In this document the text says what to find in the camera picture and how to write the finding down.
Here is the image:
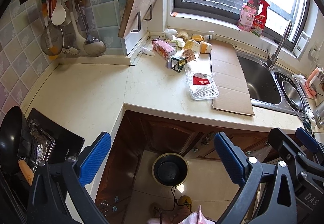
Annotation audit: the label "round trash bin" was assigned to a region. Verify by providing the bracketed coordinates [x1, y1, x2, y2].
[151, 153, 189, 187]

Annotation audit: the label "clear plastic wrap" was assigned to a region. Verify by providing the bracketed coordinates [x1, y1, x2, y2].
[164, 29, 177, 39]

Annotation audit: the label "mesh strainer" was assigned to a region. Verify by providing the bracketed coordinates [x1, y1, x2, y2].
[40, 0, 64, 59]

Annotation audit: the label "white rice paddle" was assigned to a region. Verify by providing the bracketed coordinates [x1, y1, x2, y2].
[52, 0, 66, 26]

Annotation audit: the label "pink milk carton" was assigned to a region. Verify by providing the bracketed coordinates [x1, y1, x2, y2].
[151, 39, 176, 61]

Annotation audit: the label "yellow white paper bag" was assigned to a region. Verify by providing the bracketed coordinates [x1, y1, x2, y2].
[183, 40, 212, 54]

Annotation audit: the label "green white seed packet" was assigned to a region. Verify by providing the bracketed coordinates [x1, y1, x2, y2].
[166, 40, 185, 49]

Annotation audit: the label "wooden cutting board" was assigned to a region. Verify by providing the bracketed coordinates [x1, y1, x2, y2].
[118, 0, 157, 39]

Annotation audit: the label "yellow slipper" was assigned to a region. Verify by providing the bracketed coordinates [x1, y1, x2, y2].
[177, 195, 192, 209]
[149, 203, 161, 219]

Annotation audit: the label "loofah sponge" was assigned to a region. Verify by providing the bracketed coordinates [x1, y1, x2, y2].
[177, 31, 189, 42]

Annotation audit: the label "black gas stove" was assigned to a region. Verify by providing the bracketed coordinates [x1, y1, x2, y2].
[27, 108, 85, 164]

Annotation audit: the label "clear plastic tray red label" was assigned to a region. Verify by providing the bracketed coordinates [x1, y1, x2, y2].
[184, 63, 220, 101]

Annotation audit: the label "dark green carton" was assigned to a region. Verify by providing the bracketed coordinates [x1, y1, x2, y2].
[170, 55, 195, 72]

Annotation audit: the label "chrome faucet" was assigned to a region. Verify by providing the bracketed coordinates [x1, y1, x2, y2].
[266, 20, 292, 68]

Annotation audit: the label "stainless steel sink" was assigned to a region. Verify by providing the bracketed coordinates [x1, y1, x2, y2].
[236, 51, 310, 118]

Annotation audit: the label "black wok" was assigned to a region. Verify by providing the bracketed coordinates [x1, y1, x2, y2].
[1, 106, 36, 185]

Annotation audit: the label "brown cardboard sheet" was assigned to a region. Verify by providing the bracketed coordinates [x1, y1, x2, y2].
[210, 40, 254, 116]

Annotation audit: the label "white slotted spoon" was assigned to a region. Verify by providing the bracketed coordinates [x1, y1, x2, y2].
[67, 0, 86, 56]

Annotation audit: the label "small white bottle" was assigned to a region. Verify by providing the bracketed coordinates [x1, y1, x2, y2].
[141, 47, 155, 56]

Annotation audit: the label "red spray bottle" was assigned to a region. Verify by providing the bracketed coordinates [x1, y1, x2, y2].
[250, 0, 270, 37]

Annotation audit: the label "wooden cabinet doors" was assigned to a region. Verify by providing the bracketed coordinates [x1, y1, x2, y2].
[96, 111, 273, 223]

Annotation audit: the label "pink soap refill pouch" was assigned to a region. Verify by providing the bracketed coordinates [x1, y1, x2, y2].
[237, 0, 257, 32]

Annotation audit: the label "clear plastic bottle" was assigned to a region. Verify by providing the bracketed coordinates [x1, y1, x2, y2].
[203, 31, 214, 42]

